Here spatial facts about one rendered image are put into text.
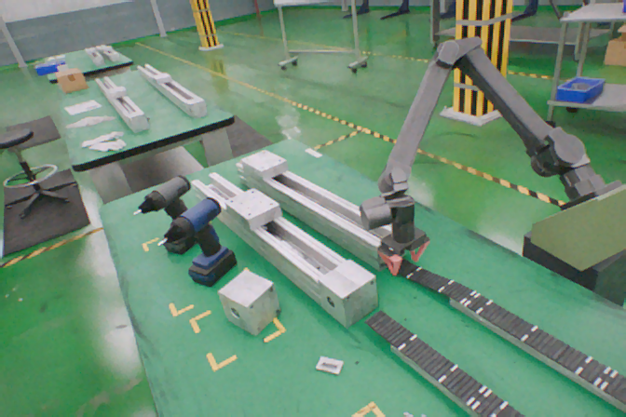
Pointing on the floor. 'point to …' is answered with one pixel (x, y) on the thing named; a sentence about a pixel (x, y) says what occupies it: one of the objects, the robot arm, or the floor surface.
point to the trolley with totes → (584, 95)
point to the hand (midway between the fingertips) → (404, 264)
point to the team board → (319, 50)
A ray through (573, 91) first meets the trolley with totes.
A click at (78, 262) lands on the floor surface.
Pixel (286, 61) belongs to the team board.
